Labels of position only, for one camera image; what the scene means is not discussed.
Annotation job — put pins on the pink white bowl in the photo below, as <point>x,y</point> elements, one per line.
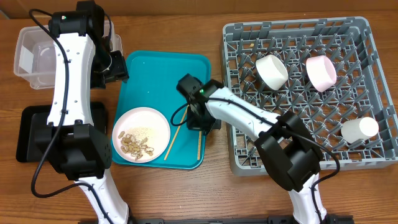
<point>321,72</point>

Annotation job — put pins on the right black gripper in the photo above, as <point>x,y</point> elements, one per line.
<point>193,124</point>

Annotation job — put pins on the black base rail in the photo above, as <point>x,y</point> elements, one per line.
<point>284,219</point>

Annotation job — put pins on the peanut pile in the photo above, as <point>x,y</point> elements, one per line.
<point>135,147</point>

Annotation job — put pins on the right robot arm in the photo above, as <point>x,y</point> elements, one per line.
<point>287,150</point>

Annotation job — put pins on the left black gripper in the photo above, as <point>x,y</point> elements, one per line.
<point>120,71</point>

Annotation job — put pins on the grey dishwasher rack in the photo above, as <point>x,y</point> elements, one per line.
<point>360,90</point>

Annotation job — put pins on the white plate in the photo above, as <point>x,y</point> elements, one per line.
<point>146,117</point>

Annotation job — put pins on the white cup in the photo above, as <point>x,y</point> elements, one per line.
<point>361,128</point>

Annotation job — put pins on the black rectangular tray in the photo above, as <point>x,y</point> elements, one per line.
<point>35,117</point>

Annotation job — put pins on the clear plastic storage bin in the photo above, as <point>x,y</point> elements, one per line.
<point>31,59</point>

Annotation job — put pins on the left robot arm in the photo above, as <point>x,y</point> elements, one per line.
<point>69,141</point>

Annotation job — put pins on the teal serving tray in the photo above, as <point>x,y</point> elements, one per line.
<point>153,77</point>

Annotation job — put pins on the wooden chopstick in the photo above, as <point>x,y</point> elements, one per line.
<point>176,134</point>
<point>199,145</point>

